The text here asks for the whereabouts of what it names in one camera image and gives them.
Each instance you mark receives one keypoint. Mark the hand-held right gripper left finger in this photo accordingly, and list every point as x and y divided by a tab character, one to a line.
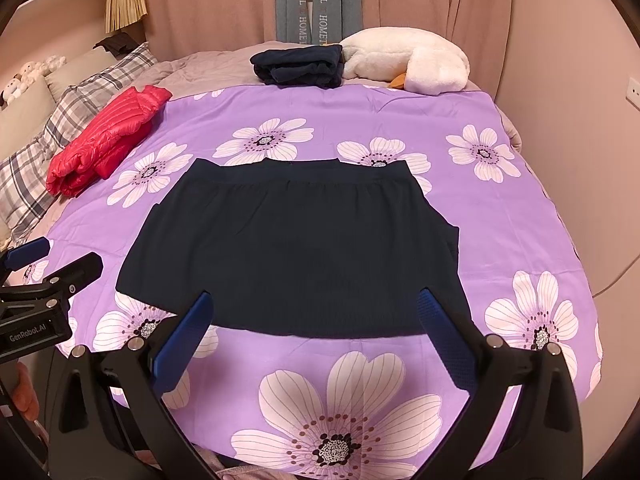
185	340

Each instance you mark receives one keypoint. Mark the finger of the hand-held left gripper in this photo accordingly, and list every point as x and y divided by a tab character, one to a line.
30	253
77	272

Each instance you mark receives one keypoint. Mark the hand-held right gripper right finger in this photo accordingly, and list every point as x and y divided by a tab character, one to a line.
445	340

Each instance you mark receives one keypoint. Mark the dark navy garment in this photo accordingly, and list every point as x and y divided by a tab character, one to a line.
300	250

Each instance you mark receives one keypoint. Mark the folded navy clothes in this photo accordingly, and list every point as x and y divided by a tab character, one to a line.
300	65

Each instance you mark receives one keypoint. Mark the person's left hand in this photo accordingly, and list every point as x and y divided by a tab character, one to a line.
25	390

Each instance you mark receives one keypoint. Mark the plaid pillow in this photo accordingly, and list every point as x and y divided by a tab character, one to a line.
75	115

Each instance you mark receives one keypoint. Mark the red down jacket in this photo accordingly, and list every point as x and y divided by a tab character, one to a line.
110	130

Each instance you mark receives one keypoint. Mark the small white plush toys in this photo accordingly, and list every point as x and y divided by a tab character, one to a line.
25	77

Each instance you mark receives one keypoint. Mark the beige pillow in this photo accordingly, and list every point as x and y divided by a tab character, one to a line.
80	70

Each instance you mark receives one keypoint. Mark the small dark cloth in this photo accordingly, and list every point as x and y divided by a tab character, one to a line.
117	44

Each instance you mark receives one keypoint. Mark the purple floral blanket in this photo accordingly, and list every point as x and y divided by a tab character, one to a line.
430	110

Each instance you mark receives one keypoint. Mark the pinkish grey bedsheet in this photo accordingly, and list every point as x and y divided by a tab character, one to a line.
210	67

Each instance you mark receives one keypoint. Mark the beige tassel hanging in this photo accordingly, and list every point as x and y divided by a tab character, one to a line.
126	5

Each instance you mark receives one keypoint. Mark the white plush goose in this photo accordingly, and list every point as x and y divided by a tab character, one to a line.
430	60

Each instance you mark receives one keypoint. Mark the pink curtain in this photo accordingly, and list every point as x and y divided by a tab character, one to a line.
425	5

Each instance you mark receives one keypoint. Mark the white wall socket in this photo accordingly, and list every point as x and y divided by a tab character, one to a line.
634	89

